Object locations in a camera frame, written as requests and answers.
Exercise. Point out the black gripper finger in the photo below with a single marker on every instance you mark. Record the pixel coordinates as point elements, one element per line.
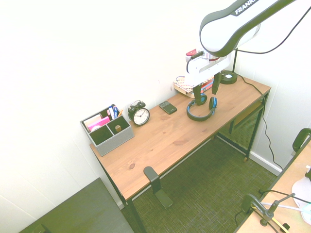
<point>215,83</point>
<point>199,97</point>

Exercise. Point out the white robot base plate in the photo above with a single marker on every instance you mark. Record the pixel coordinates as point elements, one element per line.
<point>301,190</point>

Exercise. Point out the wooden desk with black frame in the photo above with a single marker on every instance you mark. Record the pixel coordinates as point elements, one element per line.
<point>170,136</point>

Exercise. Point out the striped fabric pouch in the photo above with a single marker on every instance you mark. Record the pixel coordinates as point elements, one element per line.
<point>182,86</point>

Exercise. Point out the red book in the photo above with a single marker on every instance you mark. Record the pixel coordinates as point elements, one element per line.
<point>209,83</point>

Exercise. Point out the black desk lamp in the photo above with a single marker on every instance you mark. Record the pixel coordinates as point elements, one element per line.
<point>228,77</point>

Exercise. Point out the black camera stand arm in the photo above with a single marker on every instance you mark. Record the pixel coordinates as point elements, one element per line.
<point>273,208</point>

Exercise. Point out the pink sticky notes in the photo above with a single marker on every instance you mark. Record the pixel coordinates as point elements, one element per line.
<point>98,123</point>

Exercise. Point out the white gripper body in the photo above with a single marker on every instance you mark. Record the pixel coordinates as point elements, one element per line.
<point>206,70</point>

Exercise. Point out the black headphone hanger hook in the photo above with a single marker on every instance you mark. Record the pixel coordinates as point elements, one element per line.
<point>155,187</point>

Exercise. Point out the black twin-bell alarm clock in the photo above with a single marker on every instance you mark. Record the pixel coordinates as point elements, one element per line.
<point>141,116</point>

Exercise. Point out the small brown wooden knob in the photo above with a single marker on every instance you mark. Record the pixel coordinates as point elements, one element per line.
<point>118,128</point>

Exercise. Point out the light wooden robot table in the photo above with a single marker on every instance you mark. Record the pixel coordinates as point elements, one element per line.
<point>291,174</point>

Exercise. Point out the beige notepad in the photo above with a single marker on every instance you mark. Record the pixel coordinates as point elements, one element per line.
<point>92,119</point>

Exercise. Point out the black table clamp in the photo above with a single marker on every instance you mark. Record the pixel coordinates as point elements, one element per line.
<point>249,202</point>
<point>300,138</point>

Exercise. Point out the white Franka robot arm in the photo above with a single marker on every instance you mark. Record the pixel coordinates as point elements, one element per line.
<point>223,29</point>

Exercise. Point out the red and white wrist camera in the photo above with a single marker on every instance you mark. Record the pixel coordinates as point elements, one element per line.
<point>190,54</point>

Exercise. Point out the black phone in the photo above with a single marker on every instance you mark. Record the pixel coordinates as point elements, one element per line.
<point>168,107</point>

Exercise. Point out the grey desk organizer box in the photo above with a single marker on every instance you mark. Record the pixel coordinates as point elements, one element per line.
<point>114,142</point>

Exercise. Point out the black and blue headphone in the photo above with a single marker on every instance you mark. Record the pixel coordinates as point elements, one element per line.
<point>197,118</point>

